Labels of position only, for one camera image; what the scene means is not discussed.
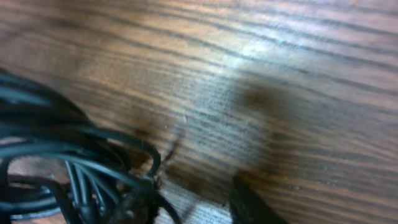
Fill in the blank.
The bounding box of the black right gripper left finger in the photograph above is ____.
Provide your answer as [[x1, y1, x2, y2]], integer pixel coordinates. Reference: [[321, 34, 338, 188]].
[[108, 186, 159, 224]]

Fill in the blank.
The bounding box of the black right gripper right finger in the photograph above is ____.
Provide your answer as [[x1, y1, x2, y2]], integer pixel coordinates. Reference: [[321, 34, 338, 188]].
[[229, 172, 288, 224]]

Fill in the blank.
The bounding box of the thick black cable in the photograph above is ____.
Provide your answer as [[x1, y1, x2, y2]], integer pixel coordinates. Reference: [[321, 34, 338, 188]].
[[0, 70, 183, 224]]

